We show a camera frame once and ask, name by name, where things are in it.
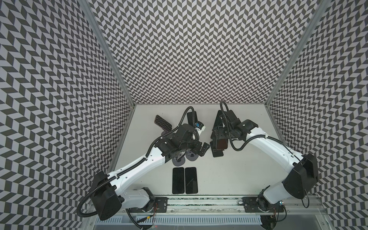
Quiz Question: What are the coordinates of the black folding phone stand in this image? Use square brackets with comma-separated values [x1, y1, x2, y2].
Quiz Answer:
[210, 131, 226, 158]

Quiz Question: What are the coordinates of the purple phone stand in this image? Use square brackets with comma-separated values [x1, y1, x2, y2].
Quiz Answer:
[185, 167, 198, 194]

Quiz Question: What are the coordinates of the black phone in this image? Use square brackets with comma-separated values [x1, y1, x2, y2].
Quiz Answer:
[213, 137, 229, 150]
[187, 111, 198, 126]

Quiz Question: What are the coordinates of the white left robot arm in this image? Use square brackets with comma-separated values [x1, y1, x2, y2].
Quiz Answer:
[90, 121, 209, 220]

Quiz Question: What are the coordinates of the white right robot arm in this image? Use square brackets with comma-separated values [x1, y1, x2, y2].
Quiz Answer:
[211, 110, 318, 212]

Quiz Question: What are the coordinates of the grey stand front right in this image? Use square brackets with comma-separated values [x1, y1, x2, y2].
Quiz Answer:
[186, 150, 199, 162]

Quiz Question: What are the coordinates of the grey stand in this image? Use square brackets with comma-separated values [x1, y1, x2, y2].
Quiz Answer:
[186, 150, 199, 162]
[172, 152, 186, 167]

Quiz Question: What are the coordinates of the grey stand front left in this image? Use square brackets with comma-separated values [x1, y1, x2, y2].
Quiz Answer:
[172, 152, 186, 167]

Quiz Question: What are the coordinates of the phone reflecting pattern far left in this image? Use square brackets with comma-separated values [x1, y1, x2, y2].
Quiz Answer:
[154, 115, 172, 132]

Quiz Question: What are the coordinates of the white ventilation grille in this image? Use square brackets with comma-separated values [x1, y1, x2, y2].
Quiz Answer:
[95, 215, 262, 227]

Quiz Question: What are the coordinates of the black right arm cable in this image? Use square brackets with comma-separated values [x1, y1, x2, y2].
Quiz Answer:
[219, 100, 285, 152]

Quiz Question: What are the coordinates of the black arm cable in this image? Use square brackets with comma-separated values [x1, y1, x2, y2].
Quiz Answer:
[76, 106, 199, 218]
[219, 100, 285, 152]

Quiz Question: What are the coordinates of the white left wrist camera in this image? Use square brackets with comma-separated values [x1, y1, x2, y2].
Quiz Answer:
[195, 121, 206, 135]

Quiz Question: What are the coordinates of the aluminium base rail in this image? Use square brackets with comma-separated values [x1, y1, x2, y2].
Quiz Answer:
[126, 195, 325, 215]

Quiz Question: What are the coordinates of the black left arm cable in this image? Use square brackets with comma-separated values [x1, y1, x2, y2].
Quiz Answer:
[76, 106, 199, 218]

